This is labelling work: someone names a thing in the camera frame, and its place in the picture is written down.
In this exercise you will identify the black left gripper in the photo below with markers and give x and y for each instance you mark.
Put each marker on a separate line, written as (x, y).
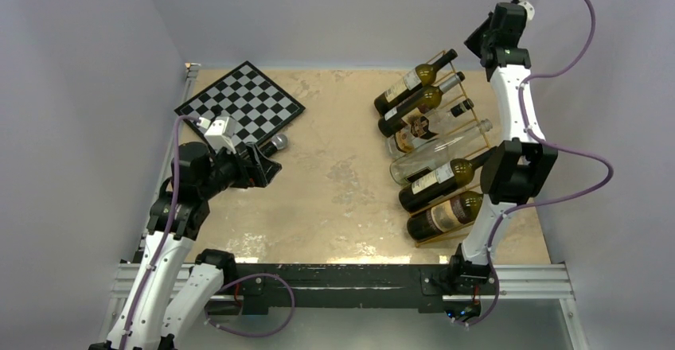
(257, 170)

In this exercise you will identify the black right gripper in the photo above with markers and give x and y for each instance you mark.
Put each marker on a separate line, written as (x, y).
(471, 41)

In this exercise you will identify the green wine bottle dark label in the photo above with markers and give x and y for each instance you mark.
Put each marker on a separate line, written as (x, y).
(425, 99)

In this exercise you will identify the clear square liquor bottle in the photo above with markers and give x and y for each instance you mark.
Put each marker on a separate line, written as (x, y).
(423, 128)

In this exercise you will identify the tall dark green bottle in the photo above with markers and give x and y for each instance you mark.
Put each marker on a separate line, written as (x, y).
(443, 181)

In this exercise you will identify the clear glass bottle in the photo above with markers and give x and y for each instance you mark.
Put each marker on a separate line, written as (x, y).
(438, 151)

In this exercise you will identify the green bottle silver neck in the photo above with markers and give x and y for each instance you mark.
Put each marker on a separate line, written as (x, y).
(447, 216)

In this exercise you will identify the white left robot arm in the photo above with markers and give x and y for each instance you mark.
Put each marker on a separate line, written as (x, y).
(154, 315)

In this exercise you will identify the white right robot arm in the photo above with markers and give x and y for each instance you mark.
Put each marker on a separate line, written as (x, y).
(519, 165)

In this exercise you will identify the black silver microphone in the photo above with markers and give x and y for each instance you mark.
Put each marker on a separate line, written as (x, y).
(275, 144)

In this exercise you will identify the black white chessboard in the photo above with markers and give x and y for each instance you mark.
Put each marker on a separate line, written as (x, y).
(259, 105)

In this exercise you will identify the small black chess piece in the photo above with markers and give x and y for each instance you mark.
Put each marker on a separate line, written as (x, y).
(216, 110)

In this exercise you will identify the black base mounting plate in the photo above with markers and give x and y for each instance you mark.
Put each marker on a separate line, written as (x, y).
(425, 288)

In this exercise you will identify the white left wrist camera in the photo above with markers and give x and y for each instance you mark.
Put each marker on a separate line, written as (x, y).
(219, 133)

